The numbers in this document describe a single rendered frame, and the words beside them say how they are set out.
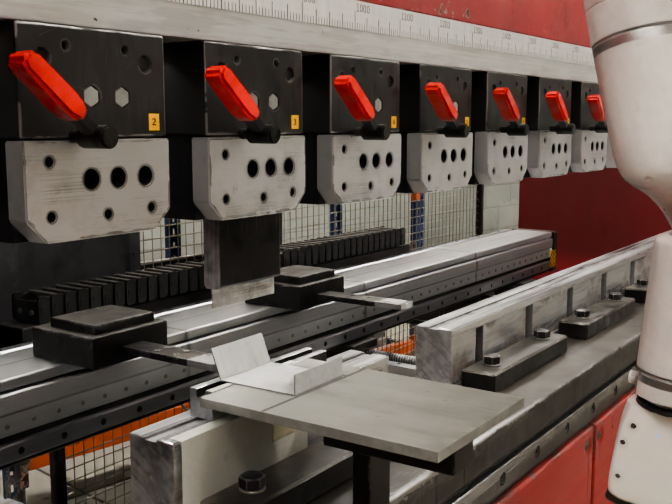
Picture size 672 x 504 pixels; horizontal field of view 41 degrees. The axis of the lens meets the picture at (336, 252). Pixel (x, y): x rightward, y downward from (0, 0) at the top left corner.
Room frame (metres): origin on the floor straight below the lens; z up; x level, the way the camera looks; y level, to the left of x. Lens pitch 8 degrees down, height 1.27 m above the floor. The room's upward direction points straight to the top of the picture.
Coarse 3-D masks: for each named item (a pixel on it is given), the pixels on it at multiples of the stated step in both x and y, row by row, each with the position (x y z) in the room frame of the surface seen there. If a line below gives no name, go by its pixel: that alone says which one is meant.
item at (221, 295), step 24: (264, 216) 0.95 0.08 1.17; (216, 240) 0.89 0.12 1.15; (240, 240) 0.92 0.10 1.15; (264, 240) 0.95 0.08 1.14; (216, 264) 0.89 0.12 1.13; (240, 264) 0.92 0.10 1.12; (264, 264) 0.95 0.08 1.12; (216, 288) 0.89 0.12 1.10; (240, 288) 0.93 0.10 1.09; (264, 288) 0.96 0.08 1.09
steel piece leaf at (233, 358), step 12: (252, 336) 0.97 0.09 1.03; (216, 348) 0.92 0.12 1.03; (228, 348) 0.93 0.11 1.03; (240, 348) 0.95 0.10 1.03; (252, 348) 0.96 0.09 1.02; (264, 348) 0.98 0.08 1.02; (216, 360) 0.91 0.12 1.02; (228, 360) 0.93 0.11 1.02; (240, 360) 0.94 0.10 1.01; (252, 360) 0.95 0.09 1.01; (264, 360) 0.97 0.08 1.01; (228, 372) 0.92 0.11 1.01; (240, 372) 0.93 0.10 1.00
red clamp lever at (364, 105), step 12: (336, 84) 0.96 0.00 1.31; (348, 84) 0.96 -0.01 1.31; (348, 96) 0.97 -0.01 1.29; (360, 96) 0.97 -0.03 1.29; (348, 108) 0.99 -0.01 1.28; (360, 108) 0.98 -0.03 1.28; (372, 108) 0.99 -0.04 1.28; (360, 120) 1.00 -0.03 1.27; (372, 120) 1.00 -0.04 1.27; (360, 132) 1.02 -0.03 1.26; (372, 132) 1.01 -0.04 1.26; (384, 132) 1.01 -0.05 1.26
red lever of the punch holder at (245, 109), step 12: (216, 72) 0.80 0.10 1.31; (228, 72) 0.80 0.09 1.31; (216, 84) 0.80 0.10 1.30; (228, 84) 0.80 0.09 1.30; (240, 84) 0.81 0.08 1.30; (228, 96) 0.81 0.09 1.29; (240, 96) 0.81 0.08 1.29; (228, 108) 0.82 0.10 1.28; (240, 108) 0.82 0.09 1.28; (252, 108) 0.82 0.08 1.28; (240, 120) 0.84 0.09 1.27; (252, 120) 0.83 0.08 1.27; (240, 132) 0.86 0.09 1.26; (252, 132) 0.85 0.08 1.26; (264, 132) 0.84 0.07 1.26; (276, 132) 0.85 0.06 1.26
